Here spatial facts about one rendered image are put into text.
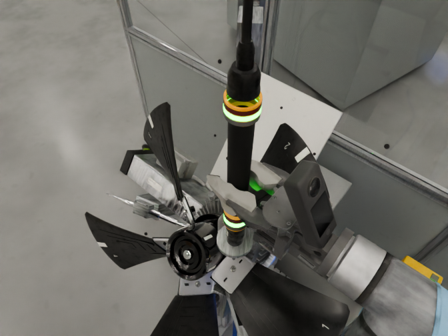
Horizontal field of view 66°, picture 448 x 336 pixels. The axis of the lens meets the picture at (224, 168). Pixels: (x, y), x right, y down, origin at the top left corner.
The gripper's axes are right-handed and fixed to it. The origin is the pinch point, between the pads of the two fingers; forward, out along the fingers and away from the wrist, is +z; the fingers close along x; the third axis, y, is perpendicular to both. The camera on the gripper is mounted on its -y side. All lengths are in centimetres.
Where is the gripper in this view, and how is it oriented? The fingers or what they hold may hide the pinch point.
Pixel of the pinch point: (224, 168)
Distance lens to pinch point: 51.4
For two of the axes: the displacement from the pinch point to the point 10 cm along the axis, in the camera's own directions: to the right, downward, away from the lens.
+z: -7.7, -5.1, 3.8
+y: -0.1, 6.0, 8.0
